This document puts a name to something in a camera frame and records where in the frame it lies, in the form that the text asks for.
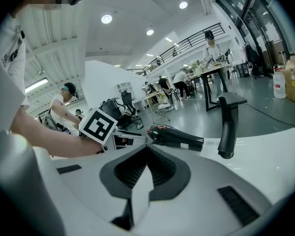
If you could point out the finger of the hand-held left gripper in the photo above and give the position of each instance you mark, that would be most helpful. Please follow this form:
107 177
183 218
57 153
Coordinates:
127 133
127 142

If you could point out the white sink basin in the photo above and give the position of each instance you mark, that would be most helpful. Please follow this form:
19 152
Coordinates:
260 151

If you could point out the black clip microphone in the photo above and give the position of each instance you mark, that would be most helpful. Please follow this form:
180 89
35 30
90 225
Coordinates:
22 34

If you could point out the black mezzanine railing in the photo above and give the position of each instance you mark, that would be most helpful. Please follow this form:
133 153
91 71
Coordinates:
186 43

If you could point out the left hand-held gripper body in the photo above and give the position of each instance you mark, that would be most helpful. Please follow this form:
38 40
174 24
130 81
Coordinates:
98 125

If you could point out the black framed glass windows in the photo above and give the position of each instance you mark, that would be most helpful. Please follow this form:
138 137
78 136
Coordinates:
255 21

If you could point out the black office chair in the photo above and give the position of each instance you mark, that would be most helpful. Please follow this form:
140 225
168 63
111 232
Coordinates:
128 103

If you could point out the person's white shirt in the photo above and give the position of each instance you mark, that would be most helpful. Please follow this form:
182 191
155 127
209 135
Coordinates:
9 58

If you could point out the black covered cart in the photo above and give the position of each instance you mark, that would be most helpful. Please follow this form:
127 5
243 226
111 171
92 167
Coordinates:
109 109

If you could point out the person's left forearm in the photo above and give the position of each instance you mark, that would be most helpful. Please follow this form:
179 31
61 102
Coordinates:
46 136

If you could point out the large clear water bottle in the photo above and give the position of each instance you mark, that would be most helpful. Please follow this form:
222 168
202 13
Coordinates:
279 85

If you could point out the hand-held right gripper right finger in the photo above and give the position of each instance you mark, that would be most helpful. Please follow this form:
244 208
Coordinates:
199 200

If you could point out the ceiling tube light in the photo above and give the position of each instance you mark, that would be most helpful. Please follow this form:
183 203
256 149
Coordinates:
36 85

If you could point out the clothes rack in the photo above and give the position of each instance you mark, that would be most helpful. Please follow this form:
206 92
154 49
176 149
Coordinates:
252 58

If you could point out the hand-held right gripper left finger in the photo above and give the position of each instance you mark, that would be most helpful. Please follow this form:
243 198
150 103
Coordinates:
93 200

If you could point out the white cubby shelf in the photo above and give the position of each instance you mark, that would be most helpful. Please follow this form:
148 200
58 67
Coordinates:
124 87

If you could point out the black hair dryer orange trim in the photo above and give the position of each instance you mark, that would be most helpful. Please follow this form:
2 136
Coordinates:
172 136

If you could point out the black faucet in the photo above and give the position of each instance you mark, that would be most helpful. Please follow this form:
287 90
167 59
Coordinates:
228 122

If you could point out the round ceiling light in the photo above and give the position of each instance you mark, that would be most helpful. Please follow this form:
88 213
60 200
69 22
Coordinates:
150 32
183 5
106 19

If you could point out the tall black-leg table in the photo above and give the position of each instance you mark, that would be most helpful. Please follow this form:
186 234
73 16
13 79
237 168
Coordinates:
209 82

